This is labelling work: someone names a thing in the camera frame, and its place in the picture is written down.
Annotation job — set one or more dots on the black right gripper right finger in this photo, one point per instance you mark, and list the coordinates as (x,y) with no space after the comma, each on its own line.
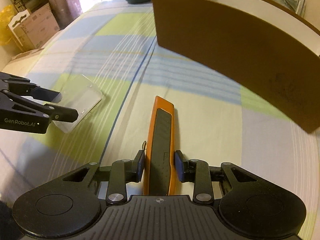
(202,175)

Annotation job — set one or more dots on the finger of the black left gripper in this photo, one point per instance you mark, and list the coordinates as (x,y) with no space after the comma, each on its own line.
(37,109)
(23,87)

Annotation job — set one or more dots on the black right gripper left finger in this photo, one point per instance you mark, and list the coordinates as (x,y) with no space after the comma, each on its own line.
(109,182)

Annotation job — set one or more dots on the orange black utility knife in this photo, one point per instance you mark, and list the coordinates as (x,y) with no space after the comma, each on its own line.
(160,173)

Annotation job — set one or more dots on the clear plastic case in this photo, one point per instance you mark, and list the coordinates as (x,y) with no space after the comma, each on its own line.
(81,94)

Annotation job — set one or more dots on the checkered plaid tablecloth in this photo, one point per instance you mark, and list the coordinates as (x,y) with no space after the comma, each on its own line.
(114,45)

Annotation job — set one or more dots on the cardboard boxes stack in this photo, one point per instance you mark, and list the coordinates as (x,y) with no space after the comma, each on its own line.
(34,24)

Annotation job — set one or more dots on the brown open storage box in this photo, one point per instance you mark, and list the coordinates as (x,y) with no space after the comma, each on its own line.
(257,43)

